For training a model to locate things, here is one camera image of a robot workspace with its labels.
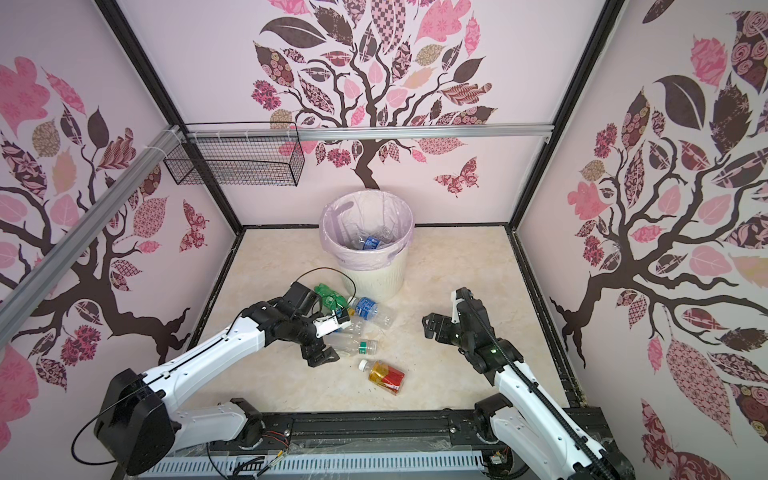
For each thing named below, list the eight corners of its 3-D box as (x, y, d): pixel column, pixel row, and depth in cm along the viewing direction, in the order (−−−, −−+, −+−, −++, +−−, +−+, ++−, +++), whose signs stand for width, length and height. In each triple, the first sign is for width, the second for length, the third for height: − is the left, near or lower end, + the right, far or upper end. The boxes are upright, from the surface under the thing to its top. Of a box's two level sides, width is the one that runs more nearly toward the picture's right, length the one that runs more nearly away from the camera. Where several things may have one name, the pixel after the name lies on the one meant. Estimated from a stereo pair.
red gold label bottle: (356, 375, 84) (355, 369, 80) (366, 359, 87) (365, 352, 83) (397, 397, 80) (397, 392, 76) (405, 379, 83) (406, 373, 79)
